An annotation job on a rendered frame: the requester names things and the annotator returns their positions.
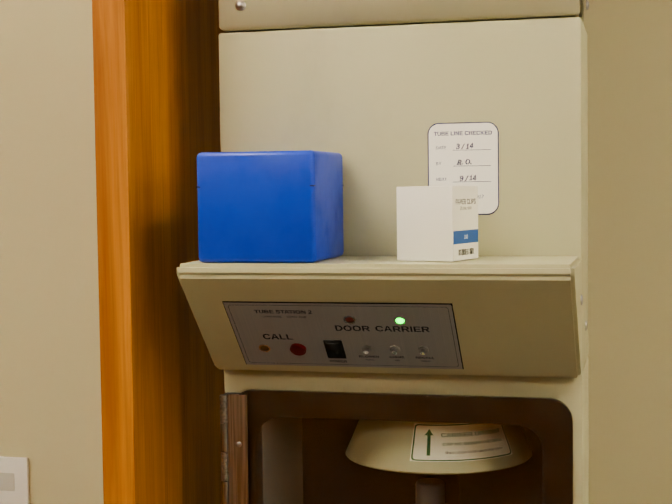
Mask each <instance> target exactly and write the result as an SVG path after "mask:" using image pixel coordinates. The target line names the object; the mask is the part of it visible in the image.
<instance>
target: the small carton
mask: <svg viewBox="0 0 672 504"><path fill-rule="evenodd" d="M396 194H397V260H398V261H439V262H454V261H462V260H469V259H476V258H478V186H410V187H397V188H396Z"/></svg>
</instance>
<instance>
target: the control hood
mask: <svg viewBox="0 0 672 504"><path fill-rule="evenodd" d="M177 276H178V279H179V281H180V284H181V286H182V288H183V291H184V293H185V296H186V298H187V301H188V303H189V305H190V308H191V310H192V313H193V315H194V317H195V320H196V322H197V325H198V327H199V329H200V332H201V334H202V337H203V339H204V341H205V344H206V346H207V349H208V351H209V354H210V356H211V358H212V361H213V363H214V366H216V367H217V368H218V369H221V370H263V371H306V372H349V373H391V374H434V375H476V376H519V377H561V378H578V375H581V373H582V304H583V296H582V260H578V256H478V258H476V259H469V260H462V261H454V262H439V261H398V260H397V256H338V257H334V258H330V259H326V260H321V261H317V262H313V263H203V262H200V261H199V260H198V261H192V262H187V263H181V264H180V267H177ZM222 301H252V302H356V303H452V305H453V311H454V316H455V322H456V328H457V333H458V339H459V345H460V350H461V356H462V362H463V367H464V369H429V368H384V367H340V366H295V365H250V364H246V362H245V360H244V357H243V354H242V352H241V349H240V347H239V344H238V341H237V339H236V336H235V334H234V331H233V328H232V326H231V323H230V321H229V318H228V315H227V313H226V310H225V308H224V305H223V302H222Z"/></svg>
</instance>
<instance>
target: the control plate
mask: <svg viewBox="0 0 672 504"><path fill-rule="evenodd" d="M222 302H223V305H224V308H225V310H226V313H227V315H228V318H229V321H230V323H231V326H232V328H233V331H234V334H235V336H236V339H237V341H238V344H239V347H240V349H241V352H242V354H243V357H244V360H245V362H246V364H250V365H295V366H340V367H384V368H429V369H464V367H463V362H462V356H461V350H460V345H459V339H458V333H457V328H456V322H455V316H454V311H453V305H452V303H356V302H252V301H222ZM345 316H353V317H354V318H355V319H356V322H355V323H354V324H347V323H345V322H344V320H343V319H344V317H345ZM397 316H401V317H404V318H405V319H406V320H407V322H406V323H405V324H403V325H399V324H396V323H395V322H394V318H395V317H397ZM323 340H341V341H342V344H343V347H344V351H345V354H346V358H328V355H327V352H326V349H325V346H324V342H323ZM295 343H299V344H302V345H304V346H305V347H306V349H307V350H306V353H305V354H304V355H301V356H298V355H294V354H293V353H292V352H291V351H290V346H291V345H292V344H295ZM261 344H266V345H268V346H270V348H271V349H270V351H269V352H263V351H261V350H260V349H259V345H261ZM364 345H368V346H371V348H372V351H370V352H369V353H368V354H365V353H364V351H362V348H361V347H362V346H364ZM393 345H395V346H398V347H400V352H397V354H396V355H394V354H392V352H391V351H390V347H391V346H393ZM420 346H425V347H428V350H429V352H427V353H425V355H421V354H420V352H419V351H418V347H420Z"/></svg>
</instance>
